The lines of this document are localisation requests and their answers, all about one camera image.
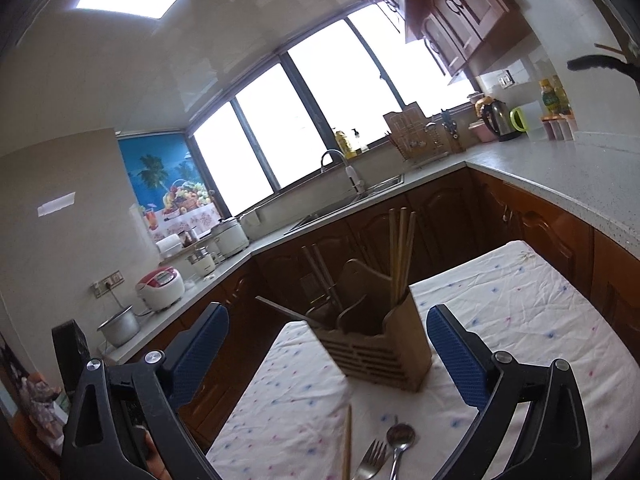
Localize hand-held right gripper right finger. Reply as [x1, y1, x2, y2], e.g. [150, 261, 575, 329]
[425, 303, 594, 480]

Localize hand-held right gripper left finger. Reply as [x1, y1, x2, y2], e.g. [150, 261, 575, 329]
[61, 301, 231, 480]

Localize wooden utensil holder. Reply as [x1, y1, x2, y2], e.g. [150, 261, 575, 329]
[305, 258, 433, 395]

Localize metal spoon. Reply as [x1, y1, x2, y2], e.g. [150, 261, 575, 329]
[386, 422, 417, 480]

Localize wooden chopstick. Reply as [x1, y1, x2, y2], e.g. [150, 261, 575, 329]
[388, 208, 396, 305]
[340, 404, 353, 480]
[393, 207, 406, 306]
[400, 211, 417, 303]
[396, 210, 412, 306]

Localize metal fork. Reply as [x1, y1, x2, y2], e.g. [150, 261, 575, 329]
[354, 439, 388, 480]

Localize person's left hand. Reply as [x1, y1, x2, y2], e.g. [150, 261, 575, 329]
[142, 427, 177, 480]

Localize aluminium pot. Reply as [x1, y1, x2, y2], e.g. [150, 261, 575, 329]
[96, 305, 141, 348]

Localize clutter of bags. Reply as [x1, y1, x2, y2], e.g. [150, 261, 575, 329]
[20, 370, 68, 443]

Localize white and red rice cooker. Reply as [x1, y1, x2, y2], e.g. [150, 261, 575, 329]
[136, 266, 183, 313]

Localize white floral tablecloth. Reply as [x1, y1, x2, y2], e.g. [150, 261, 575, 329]
[206, 240, 640, 480]

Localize small white electric pot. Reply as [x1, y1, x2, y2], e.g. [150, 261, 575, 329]
[186, 246, 221, 278]

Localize white plastic container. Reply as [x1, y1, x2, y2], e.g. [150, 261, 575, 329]
[156, 233, 182, 260]

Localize large white rice cooker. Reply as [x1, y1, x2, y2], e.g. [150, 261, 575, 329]
[210, 216, 250, 259]

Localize white tape strip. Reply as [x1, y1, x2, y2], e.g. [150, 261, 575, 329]
[37, 192, 76, 218]

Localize steel kitchen sink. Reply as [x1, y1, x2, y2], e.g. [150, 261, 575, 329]
[285, 174, 405, 236]

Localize wooden dish rack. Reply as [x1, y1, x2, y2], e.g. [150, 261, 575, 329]
[390, 120, 453, 163]

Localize chrome kitchen faucet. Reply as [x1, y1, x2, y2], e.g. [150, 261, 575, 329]
[320, 149, 365, 195]

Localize speckled kitchen countertop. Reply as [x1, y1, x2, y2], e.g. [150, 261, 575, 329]
[102, 130, 640, 366]

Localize knife block with tools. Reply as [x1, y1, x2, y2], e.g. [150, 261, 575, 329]
[439, 109, 463, 153]

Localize steel electric kettle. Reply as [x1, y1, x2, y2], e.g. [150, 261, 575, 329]
[480, 99, 521, 142]

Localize yellow oil bottle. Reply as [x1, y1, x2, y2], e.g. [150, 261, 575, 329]
[335, 129, 357, 160]

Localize row of spice jars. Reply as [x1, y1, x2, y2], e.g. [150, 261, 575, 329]
[540, 114, 576, 141]

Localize yellow drink bottle green label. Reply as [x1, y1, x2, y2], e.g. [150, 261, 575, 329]
[539, 77, 563, 116]

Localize wall power outlet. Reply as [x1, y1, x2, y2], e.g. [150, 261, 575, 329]
[91, 270, 125, 295]

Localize tropical fruit wall poster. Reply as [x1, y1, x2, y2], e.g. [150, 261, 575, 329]
[117, 132, 216, 231]

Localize brown wooden wall cabinets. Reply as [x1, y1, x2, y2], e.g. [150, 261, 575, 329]
[345, 0, 536, 86]

